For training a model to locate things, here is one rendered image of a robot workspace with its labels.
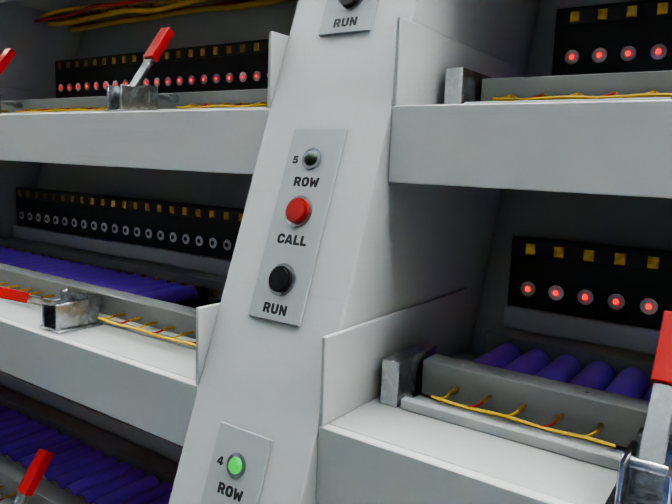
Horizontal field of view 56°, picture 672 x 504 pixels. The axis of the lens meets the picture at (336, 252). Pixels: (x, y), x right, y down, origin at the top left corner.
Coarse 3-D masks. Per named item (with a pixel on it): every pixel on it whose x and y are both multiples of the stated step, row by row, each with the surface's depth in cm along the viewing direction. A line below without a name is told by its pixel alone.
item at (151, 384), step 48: (48, 240) 82; (96, 240) 76; (0, 336) 54; (48, 336) 49; (96, 336) 50; (144, 336) 50; (48, 384) 50; (96, 384) 46; (144, 384) 43; (192, 384) 40
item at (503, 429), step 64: (512, 256) 48; (576, 256) 45; (640, 256) 42; (384, 320) 39; (448, 320) 47; (512, 320) 47; (576, 320) 45; (640, 320) 43; (320, 384) 34; (384, 384) 38; (448, 384) 38; (512, 384) 36; (576, 384) 37; (640, 384) 38; (320, 448) 35; (384, 448) 32; (448, 448) 32; (512, 448) 33; (576, 448) 32; (640, 448) 28
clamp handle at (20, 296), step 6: (0, 288) 46; (6, 288) 47; (0, 294) 46; (6, 294) 47; (12, 294) 47; (18, 294) 48; (24, 294) 48; (60, 294) 51; (66, 294) 51; (18, 300) 48; (24, 300) 48; (30, 300) 48; (36, 300) 49; (42, 300) 49; (48, 300) 50; (66, 300) 51
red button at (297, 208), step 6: (300, 198) 38; (288, 204) 39; (294, 204) 38; (300, 204) 38; (306, 204) 38; (288, 210) 39; (294, 210) 38; (300, 210) 38; (306, 210) 38; (288, 216) 38; (294, 216) 38; (300, 216) 38; (306, 216) 38; (294, 222) 38
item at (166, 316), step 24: (0, 264) 66; (24, 288) 60; (48, 288) 59; (72, 288) 57; (96, 288) 56; (120, 312) 53; (144, 312) 51; (168, 312) 49; (192, 312) 49; (192, 336) 48
